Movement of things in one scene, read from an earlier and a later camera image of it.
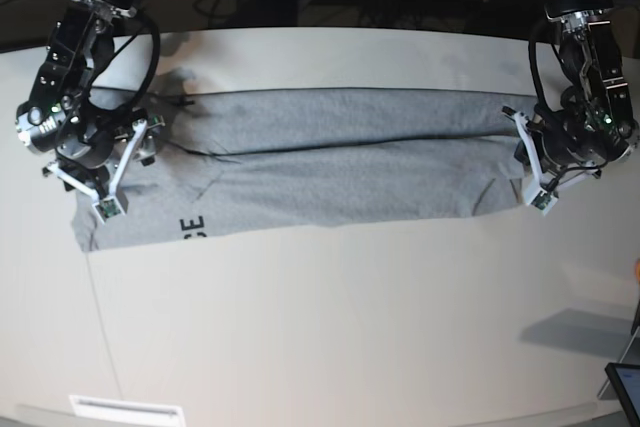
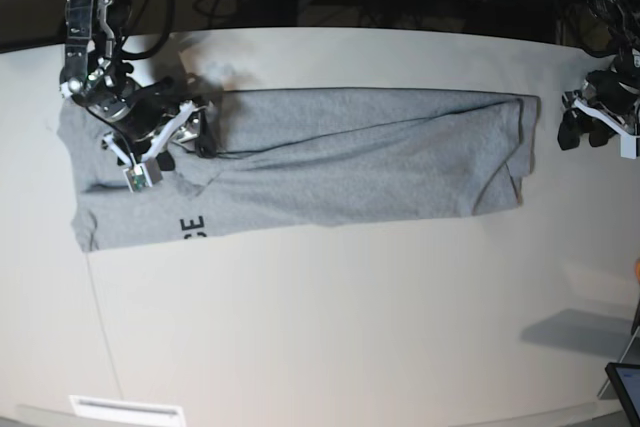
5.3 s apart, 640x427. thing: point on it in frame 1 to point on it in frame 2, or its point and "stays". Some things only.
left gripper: x=96 y=156 to x=165 y=114
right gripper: x=564 y=146 to x=603 y=88
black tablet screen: x=626 y=377 stays
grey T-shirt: x=223 y=161 stays
